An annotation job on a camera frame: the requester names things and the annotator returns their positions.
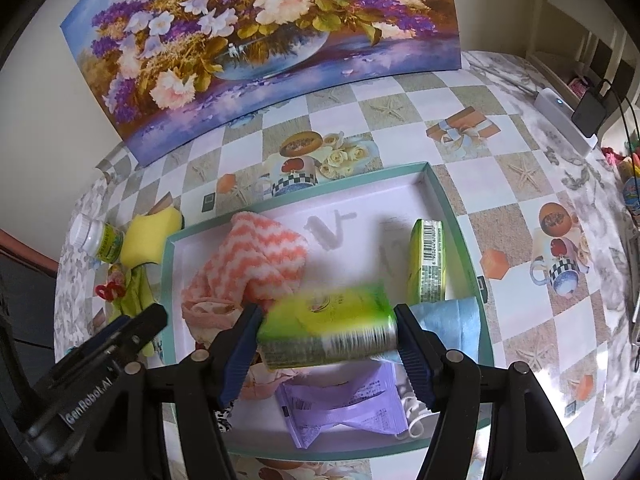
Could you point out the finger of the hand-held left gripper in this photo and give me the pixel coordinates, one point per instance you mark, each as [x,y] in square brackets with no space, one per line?
[140,322]

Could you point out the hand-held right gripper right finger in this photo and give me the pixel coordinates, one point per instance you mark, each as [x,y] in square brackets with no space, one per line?
[415,355]

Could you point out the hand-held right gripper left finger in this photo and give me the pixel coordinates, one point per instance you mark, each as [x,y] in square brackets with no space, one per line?
[240,350]

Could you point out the blue face mask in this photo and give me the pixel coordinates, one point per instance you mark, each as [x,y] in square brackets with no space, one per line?
[450,325]

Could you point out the beige scrunchie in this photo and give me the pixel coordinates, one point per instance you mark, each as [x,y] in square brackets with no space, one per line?
[210,315]

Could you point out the black and white spotted scrunchie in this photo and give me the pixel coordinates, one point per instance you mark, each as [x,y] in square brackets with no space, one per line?
[225,417]

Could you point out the purple packet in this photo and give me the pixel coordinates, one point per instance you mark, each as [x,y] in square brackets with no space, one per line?
[350,400]

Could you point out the green tissue pack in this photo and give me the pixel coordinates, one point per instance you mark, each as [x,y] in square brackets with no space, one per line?
[325,325]
[427,265]

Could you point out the teal-rimmed tray box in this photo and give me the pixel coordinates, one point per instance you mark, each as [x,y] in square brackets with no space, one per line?
[350,200]

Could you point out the yellow-green cloth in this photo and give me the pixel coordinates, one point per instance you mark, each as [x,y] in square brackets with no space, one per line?
[135,290]

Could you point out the yellow sponge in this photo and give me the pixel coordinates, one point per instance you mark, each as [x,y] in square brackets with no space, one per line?
[145,237]

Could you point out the pink and white striped towel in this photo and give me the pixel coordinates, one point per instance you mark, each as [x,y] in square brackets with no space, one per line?
[260,255]

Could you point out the white bottle with green label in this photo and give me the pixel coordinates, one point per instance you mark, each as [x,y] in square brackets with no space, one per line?
[92,235]

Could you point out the dark blue cabinet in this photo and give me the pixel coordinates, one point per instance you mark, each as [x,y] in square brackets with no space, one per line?
[25,300]

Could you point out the checkered tablecloth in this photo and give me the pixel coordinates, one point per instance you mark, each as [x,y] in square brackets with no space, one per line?
[500,110]

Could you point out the colourful toys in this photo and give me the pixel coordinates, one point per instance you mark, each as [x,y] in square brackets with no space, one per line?
[631,180]

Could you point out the white power strip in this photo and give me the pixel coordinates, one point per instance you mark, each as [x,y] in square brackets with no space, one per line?
[555,105]

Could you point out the black power bank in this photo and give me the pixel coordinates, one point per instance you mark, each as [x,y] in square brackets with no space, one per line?
[590,110]

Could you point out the flower painting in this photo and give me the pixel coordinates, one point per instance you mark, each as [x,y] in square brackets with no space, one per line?
[250,35]

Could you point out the white wooden shelf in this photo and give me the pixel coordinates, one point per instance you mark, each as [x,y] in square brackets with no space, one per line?
[555,10]

